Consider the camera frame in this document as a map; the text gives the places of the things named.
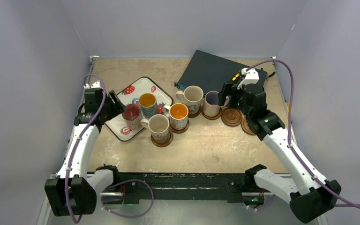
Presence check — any pink inside dark mug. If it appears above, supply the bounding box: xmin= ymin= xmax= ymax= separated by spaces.
xmin=121 ymin=104 xmax=142 ymax=130

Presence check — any purple inside pink mug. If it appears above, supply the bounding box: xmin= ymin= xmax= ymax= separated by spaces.
xmin=202 ymin=90 xmax=222 ymax=116

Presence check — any wooden coaster four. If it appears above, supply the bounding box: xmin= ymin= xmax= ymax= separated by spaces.
xmin=241 ymin=118 xmax=255 ymax=135

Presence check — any wooden coaster three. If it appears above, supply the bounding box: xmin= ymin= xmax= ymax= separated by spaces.
xmin=221 ymin=108 xmax=243 ymax=127

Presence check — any blue mug orange inside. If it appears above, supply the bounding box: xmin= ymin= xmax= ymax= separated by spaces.
xmin=132 ymin=93 xmax=158 ymax=119

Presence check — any wooden coaster two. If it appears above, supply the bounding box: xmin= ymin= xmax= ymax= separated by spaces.
xmin=202 ymin=108 xmax=222 ymax=120

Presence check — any cream white mug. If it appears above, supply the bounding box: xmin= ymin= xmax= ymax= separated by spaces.
xmin=175 ymin=86 xmax=204 ymax=114

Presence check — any beige cream mug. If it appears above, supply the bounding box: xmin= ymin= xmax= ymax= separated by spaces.
xmin=140 ymin=114 xmax=170 ymax=143

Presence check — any wooden coaster one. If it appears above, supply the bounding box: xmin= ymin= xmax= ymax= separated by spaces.
xmin=188 ymin=106 xmax=202 ymax=118

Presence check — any white floral mug orange inside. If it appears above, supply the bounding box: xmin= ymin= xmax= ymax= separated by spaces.
xmin=163 ymin=103 xmax=188 ymax=130

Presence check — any wooden coaster six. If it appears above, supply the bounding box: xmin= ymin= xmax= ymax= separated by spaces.
xmin=150 ymin=131 xmax=173 ymax=147

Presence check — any wooden coaster five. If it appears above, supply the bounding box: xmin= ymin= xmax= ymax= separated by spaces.
xmin=169 ymin=120 xmax=189 ymax=134

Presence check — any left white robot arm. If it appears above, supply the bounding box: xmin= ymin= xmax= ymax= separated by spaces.
xmin=45 ymin=88 xmax=125 ymax=217

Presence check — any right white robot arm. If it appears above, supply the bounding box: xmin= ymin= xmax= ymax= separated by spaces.
xmin=218 ymin=83 xmax=341 ymax=224

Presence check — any yellow black screwdriver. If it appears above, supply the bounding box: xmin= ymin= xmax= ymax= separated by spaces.
xmin=232 ymin=73 xmax=240 ymax=81

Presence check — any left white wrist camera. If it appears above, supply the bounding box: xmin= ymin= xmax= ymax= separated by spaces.
xmin=83 ymin=81 xmax=102 ymax=90

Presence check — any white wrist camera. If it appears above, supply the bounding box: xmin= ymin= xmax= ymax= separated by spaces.
xmin=237 ymin=67 xmax=259 ymax=90
xmin=83 ymin=81 xmax=102 ymax=90

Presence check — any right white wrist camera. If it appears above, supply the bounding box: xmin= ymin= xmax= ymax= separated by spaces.
xmin=237 ymin=67 xmax=259 ymax=90

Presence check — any dark blue network switch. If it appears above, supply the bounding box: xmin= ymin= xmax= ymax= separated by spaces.
xmin=174 ymin=49 xmax=268 ymax=97

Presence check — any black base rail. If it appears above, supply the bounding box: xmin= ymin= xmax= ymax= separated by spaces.
xmin=91 ymin=172 xmax=275 ymax=205

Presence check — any aluminium frame rail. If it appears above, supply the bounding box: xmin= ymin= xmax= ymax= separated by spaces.
xmin=275 ymin=173 xmax=295 ymax=187

